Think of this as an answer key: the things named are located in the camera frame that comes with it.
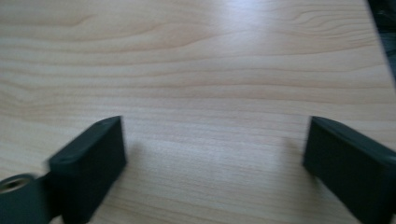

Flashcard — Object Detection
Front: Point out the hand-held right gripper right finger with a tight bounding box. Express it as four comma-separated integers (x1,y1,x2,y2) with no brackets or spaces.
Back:
303,115,396,224

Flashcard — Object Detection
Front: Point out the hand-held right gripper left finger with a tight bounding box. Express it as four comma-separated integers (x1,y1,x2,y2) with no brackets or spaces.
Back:
49,115,127,224

